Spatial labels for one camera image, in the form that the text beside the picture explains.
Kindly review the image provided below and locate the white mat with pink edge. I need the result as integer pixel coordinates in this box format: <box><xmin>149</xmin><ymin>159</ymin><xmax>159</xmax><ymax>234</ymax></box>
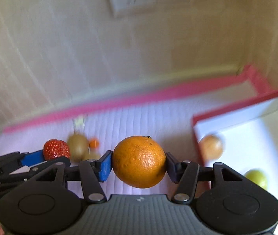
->
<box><xmin>0</xmin><ymin>65</ymin><xmax>278</xmax><ymax>196</ymax></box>

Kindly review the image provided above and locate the beige round fruit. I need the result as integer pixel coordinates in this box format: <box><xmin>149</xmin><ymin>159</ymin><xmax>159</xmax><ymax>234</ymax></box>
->
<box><xmin>83</xmin><ymin>150</ymin><xmax>101</xmax><ymax>162</ymax></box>

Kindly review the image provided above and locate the brown kiwi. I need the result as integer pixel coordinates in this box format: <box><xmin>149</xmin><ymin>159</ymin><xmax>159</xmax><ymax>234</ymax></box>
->
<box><xmin>67</xmin><ymin>133</ymin><xmax>90</xmax><ymax>163</ymax></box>

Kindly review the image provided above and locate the orange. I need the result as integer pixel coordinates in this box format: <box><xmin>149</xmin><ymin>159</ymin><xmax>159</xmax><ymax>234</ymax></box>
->
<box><xmin>112</xmin><ymin>136</ymin><xmax>167</xmax><ymax>189</ymax></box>

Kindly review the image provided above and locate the red box with white inside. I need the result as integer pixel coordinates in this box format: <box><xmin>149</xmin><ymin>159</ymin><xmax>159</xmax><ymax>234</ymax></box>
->
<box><xmin>192</xmin><ymin>88</ymin><xmax>278</xmax><ymax>196</ymax></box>

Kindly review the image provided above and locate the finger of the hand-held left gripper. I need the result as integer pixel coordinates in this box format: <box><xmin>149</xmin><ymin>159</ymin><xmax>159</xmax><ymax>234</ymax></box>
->
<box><xmin>0</xmin><ymin>157</ymin><xmax>71</xmax><ymax>184</ymax></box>
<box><xmin>0</xmin><ymin>150</ymin><xmax>45</xmax><ymax>177</ymax></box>

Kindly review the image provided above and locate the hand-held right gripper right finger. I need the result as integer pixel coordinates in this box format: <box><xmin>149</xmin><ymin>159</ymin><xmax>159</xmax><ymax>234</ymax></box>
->
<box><xmin>165</xmin><ymin>152</ymin><xmax>245</xmax><ymax>204</ymax></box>

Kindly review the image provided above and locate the brown round fruit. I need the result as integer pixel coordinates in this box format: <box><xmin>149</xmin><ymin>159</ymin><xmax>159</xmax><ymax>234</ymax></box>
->
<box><xmin>200</xmin><ymin>135</ymin><xmax>225</xmax><ymax>160</ymax></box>

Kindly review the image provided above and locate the green round fruit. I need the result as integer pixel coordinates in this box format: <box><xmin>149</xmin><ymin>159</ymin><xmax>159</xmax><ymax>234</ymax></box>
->
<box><xmin>244</xmin><ymin>168</ymin><xmax>269</xmax><ymax>191</ymax></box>

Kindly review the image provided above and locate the red strawberry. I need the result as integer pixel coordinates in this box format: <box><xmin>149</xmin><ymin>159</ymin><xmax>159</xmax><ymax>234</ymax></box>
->
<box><xmin>43</xmin><ymin>139</ymin><xmax>71</xmax><ymax>161</ymax></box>

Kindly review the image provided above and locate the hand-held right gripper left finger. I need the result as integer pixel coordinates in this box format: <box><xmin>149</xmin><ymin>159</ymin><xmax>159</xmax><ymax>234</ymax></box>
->
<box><xmin>34</xmin><ymin>150</ymin><xmax>113</xmax><ymax>203</ymax></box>

